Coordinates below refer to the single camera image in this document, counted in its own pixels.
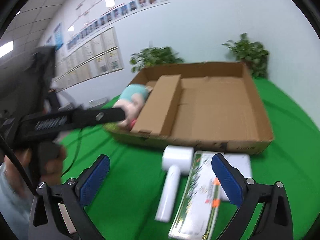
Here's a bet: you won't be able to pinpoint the white hair dryer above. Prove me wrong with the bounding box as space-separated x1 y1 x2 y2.
155 145 194 223

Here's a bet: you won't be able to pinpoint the person's left hand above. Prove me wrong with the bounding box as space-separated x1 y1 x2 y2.
3 147 68 196

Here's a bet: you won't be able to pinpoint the white flat box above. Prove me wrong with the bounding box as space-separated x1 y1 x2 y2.
220 153 253 203

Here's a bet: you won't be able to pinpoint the green tablecloth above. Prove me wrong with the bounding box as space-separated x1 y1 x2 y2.
62 79 319 239

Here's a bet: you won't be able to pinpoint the green and white medicine box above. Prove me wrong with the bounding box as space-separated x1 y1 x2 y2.
168 151 221 239

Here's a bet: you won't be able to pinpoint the pink and teal plush toy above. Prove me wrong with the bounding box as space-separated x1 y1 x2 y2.
113 83 153 131

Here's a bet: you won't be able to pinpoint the large open cardboard tray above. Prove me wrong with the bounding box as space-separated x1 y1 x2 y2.
105 62 274 154

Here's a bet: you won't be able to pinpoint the left potted green plant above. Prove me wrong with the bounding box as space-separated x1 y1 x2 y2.
130 46 184 73

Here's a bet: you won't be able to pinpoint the potted green plant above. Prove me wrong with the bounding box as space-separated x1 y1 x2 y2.
222 33 270 79
130 46 184 73

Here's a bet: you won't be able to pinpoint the right potted green plant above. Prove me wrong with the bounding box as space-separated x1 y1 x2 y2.
222 33 270 79

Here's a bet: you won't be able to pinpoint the row of portrait photos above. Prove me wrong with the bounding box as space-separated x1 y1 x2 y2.
66 0 169 50

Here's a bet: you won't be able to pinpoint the black cable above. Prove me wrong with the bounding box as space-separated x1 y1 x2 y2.
0 132 38 197

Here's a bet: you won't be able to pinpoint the framed certificates on wall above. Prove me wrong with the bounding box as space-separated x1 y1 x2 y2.
53 27 124 90

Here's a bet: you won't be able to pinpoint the blue wall poster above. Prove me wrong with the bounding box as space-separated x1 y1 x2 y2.
53 23 63 51

